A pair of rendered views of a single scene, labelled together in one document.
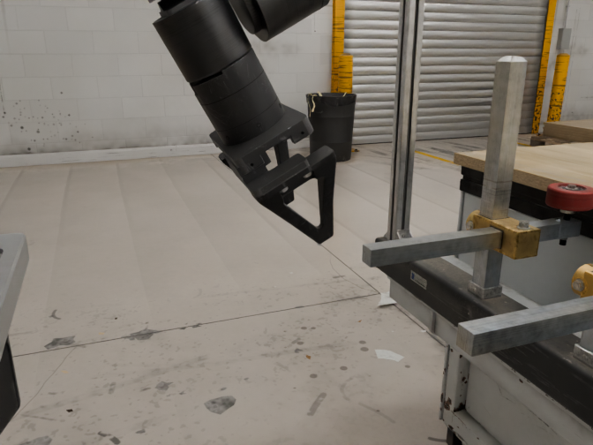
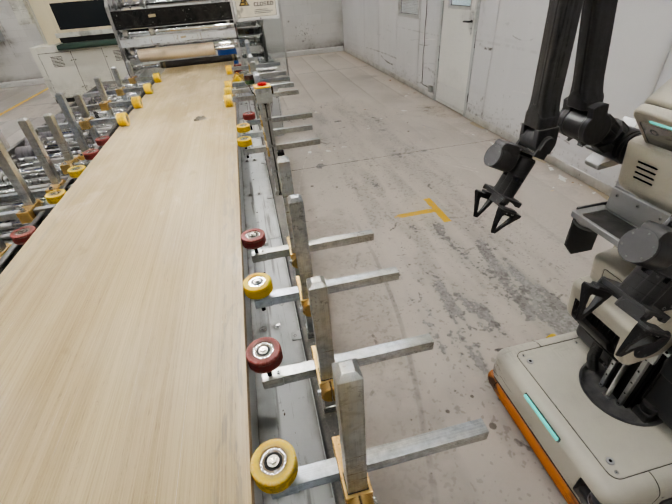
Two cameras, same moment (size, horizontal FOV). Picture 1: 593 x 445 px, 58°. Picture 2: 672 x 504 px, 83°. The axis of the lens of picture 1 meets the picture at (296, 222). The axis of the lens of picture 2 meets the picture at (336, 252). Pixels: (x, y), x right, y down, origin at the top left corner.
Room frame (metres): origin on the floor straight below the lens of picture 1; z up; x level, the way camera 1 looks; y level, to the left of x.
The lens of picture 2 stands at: (1.00, -0.39, 1.57)
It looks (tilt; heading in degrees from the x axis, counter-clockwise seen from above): 36 degrees down; 190
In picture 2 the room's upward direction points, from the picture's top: 5 degrees counter-clockwise
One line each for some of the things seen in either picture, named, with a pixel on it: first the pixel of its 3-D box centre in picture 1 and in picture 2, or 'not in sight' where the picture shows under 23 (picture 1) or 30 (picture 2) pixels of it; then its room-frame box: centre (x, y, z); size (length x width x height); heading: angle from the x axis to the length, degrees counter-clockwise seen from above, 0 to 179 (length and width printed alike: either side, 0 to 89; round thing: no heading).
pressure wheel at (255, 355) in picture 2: not in sight; (267, 364); (0.47, -0.68, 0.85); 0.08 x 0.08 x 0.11
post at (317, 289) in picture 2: not in sight; (326, 360); (0.46, -0.54, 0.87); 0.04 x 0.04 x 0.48; 21
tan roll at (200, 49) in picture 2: not in sight; (196, 50); (-3.43, -2.58, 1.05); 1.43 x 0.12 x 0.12; 111
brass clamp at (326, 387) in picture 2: not in sight; (326, 371); (0.44, -0.54, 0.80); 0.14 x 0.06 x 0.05; 21
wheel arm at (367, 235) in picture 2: not in sight; (313, 246); (-0.07, -0.67, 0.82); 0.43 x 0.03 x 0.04; 111
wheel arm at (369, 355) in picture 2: not in sight; (349, 360); (0.40, -0.49, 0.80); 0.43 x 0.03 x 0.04; 111
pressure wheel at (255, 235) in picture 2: not in sight; (255, 247); (0.00, -0.85, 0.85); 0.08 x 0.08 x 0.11
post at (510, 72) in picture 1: (495, 195); not in sight; (0.93, -0.36, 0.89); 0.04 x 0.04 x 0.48; 21
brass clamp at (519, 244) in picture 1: (500, 232); not in sight; (0.91, -0.37, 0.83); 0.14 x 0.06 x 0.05; 21
